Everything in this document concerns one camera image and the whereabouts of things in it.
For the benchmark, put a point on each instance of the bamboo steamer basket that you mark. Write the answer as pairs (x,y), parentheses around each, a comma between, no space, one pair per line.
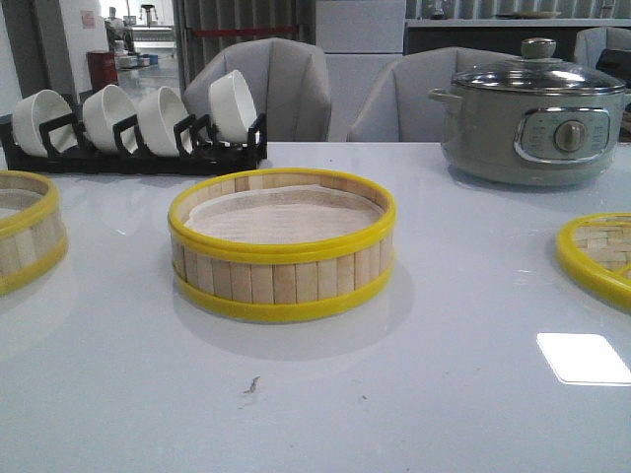
(282,282)
(33,236)

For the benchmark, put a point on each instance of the woven bamboo steamer lid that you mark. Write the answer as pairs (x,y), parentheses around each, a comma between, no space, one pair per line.
(594,250)

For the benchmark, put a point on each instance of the white steamer liner paper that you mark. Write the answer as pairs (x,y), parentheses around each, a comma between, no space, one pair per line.
(284,215)

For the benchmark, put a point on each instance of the black dish rack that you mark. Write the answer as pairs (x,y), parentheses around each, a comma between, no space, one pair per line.
(199,150)

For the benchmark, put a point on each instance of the white bowl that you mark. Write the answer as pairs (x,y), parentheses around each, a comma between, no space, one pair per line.
(101,111)
(30,113)
(157,115)
(232,107)

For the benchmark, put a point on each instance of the middle grey chair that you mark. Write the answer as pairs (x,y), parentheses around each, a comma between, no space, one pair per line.
(397,107)

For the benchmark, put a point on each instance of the grey chair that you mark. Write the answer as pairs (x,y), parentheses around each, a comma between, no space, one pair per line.
(397,107)
(591,43)
(288,81)

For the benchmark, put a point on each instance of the left grey chair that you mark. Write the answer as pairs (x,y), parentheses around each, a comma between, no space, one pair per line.
(288,81)

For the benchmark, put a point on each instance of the grey electric cooking pot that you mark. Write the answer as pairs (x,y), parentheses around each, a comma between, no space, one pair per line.
(530,139)

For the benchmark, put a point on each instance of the red bin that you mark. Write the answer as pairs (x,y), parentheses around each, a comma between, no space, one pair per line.
(102,69)

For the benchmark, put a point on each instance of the glass pot lid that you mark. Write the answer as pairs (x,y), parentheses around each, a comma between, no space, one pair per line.
(538,72)

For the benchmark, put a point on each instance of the right grey chair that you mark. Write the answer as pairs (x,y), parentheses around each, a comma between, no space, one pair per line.
(591,43)

